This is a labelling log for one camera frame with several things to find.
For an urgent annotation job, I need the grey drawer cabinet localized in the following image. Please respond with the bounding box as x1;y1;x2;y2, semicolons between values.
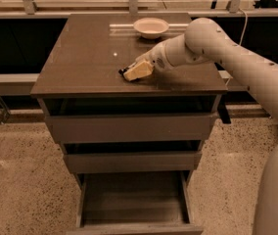
29;12;229;191

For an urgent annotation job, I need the grey bottom drawer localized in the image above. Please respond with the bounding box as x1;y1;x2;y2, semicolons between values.
67;171;204;235

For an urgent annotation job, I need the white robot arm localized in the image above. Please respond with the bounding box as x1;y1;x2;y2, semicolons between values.
119;18;278;235

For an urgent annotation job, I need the grey drawer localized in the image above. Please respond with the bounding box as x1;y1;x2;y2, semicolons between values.
64;141;202;174
38;95;220;144
67;171;204;235

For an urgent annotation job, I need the white cable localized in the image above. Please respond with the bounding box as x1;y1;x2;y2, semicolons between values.
238;7;249;47

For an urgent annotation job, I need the grey middle drawer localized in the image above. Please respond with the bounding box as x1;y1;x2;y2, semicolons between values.
64;141;202;174

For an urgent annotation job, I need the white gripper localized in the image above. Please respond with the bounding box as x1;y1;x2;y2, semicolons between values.
122;41;175;82

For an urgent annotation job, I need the white bowl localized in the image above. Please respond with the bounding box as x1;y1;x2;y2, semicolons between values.
133;18;169;39

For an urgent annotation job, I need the grey top drawer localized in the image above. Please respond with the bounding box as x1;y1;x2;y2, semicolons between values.
38;95;220;144

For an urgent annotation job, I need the grey metal railing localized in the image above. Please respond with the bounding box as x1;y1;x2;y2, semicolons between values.
0;0;278;96

